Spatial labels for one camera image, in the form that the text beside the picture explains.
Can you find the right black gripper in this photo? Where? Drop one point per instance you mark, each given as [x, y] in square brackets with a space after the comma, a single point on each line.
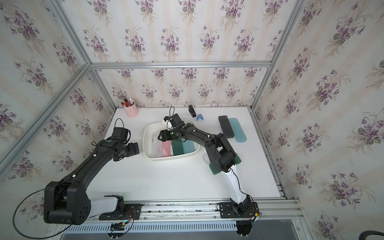
[163, 134]

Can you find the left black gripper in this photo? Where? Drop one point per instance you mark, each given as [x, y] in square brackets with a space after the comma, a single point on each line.
[131, 150]

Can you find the dark green pencil case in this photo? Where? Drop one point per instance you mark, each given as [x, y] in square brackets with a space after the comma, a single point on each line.
[223, 163]
[177, 147]

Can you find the pink pencil case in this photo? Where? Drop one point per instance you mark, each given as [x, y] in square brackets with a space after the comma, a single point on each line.
[166, 149]

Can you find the black pencil case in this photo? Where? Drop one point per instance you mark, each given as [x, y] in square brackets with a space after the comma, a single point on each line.
[226, 127]

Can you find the dark green pencil case front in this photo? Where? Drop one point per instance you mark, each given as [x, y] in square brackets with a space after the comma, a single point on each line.
[223, 163]

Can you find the light teal pencil case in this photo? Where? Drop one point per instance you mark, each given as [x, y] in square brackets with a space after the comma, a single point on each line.
[239, 133]
[188, 147]

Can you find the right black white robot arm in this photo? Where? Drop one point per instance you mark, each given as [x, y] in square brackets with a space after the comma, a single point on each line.
[218, 145]

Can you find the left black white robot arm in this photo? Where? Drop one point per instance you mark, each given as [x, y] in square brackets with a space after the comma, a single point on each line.
[66, 202]

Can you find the black stapler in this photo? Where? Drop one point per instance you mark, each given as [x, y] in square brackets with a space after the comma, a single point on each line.
[192, 111]

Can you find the blue white small clip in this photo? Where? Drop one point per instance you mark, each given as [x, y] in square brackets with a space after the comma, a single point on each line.
[200, 117]

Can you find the pink pen holder cup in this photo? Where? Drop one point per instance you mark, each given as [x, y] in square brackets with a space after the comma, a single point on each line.
[131, 111]

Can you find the pens in cup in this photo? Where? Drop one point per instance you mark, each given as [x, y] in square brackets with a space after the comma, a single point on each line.
[127, 102]

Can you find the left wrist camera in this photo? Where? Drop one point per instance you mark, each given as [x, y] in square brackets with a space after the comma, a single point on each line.
[121, 133]

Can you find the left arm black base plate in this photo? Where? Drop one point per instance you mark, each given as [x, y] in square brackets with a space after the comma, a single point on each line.
[130, 211]

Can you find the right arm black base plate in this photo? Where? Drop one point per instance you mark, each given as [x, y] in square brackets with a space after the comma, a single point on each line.
[230, 210]

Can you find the aluminium front rail frame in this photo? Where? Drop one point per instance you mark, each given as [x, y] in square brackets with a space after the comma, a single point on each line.
[195, 216]

